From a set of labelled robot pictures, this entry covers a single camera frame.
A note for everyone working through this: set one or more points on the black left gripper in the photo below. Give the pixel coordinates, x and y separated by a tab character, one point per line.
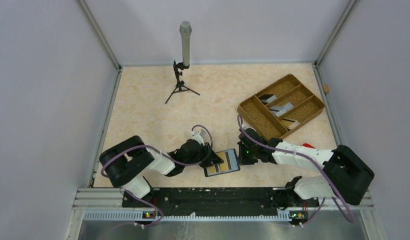
216	159

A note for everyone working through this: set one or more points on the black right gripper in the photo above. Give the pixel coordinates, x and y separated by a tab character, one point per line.
243	160

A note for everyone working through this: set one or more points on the gold credit card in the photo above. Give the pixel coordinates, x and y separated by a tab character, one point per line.
214	170
230	160

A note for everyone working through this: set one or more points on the black leather card holder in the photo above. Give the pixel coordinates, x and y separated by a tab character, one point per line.
223	162

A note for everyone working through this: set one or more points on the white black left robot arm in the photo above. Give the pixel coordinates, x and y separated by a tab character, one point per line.
124	163

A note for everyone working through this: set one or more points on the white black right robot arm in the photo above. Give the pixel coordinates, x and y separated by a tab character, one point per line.
342	173

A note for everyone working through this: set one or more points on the gold card stack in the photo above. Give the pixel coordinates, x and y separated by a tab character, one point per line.
289	123

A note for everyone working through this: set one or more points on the silver card stack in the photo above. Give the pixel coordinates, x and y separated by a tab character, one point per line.
279	110

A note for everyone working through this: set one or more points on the black card stack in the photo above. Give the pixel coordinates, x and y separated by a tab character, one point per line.
267	98

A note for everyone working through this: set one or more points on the woven wicker divided tray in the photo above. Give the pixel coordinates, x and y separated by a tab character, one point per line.
289	88

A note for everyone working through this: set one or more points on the red yellow emergency stop button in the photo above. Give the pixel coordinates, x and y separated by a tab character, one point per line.
308	145

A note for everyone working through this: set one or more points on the black mini tripod stand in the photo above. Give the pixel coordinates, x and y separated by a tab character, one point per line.
180	84

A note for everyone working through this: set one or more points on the grey microphone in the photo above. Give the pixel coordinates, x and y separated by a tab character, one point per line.
185	32

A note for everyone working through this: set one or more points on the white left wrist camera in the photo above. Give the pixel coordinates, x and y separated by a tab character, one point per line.
198	134

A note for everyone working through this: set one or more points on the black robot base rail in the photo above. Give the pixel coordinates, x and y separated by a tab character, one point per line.
221	201

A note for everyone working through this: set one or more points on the small wooden wall block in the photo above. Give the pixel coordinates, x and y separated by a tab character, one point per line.
325	88

